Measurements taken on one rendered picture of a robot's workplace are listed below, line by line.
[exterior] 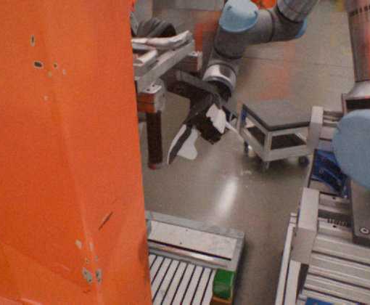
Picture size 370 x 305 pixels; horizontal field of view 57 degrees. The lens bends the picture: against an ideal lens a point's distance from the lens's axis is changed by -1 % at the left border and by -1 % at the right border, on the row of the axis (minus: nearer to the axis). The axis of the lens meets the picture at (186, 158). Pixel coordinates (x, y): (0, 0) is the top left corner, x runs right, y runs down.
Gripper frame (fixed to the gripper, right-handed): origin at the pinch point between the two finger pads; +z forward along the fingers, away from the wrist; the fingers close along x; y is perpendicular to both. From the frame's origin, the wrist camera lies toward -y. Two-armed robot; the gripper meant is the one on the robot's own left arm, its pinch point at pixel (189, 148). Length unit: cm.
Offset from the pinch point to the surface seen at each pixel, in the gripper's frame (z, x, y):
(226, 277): 14.4, 7.4, 21.0
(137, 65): -16.4, 6.4, -14.7
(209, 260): -21, 67, 64
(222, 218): -54, 81, 78
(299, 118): -126, 46, 94
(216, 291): 17.0, 9.9, 21.2
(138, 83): -13.4, 7.5, -12.4
